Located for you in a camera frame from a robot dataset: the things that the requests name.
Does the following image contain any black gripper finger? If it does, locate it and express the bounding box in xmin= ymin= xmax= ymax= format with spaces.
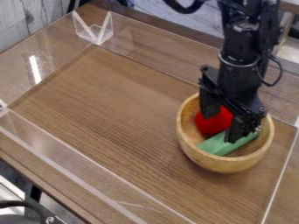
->
xmin=224 ymin=115 xmax=259 ymax=144
xmin=200 ymin=87 xmax=220 ymax=119

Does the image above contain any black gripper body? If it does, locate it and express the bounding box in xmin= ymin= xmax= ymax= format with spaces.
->
xmin=197 ymin=53 xmax=268 ymax=130

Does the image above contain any red plush fruit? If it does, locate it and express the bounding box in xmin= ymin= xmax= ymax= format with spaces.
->
xmin=193 ymin=106 xmax=233 ymax=135

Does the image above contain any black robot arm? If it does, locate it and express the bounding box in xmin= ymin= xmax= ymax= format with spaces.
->
xmin=199 ymin=0 xmax=282 ymax=143

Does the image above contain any green rectangular block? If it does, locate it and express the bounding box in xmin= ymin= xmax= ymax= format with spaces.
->
xmin=195 ymin=131 xmax=260 ymax=157

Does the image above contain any wooden bowl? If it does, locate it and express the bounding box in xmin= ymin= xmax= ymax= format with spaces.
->
xmin=176 ymin=94 xmax=275 ymax=173

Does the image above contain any black table leg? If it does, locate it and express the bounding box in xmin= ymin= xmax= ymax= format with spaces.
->
xmin=29 ymin=185 xmax=43 ymax=201

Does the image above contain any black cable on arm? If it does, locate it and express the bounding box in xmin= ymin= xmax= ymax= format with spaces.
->
xmin=255 ymin=51 xmax=284 ymax=88

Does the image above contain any clear acrylic corner bracket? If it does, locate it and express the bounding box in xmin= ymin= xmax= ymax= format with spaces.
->
xmin=71 ymin=11 xmax=113 ymax=46

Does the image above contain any clear acrylic front wall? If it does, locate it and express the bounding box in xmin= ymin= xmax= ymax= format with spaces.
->
xmin=0 ymin=100 xmax=195 ymax=224

